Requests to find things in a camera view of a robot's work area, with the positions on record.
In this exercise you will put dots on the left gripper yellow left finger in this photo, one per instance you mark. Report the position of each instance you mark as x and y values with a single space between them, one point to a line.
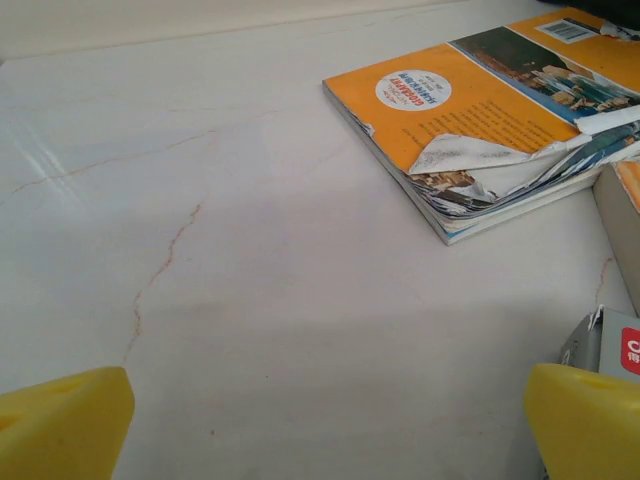
60 425

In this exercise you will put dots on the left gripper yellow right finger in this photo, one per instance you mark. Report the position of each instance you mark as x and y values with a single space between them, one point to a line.
590 430

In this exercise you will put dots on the grey marker pen box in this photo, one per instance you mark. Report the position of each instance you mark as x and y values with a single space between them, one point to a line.
607 345

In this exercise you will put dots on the orange brown paperback book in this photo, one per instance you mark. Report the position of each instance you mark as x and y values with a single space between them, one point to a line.
622 220

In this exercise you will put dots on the orange torn travel book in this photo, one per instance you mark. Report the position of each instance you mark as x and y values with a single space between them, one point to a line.
450 115

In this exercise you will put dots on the black backpack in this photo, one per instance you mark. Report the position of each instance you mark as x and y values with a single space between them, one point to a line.
590 3

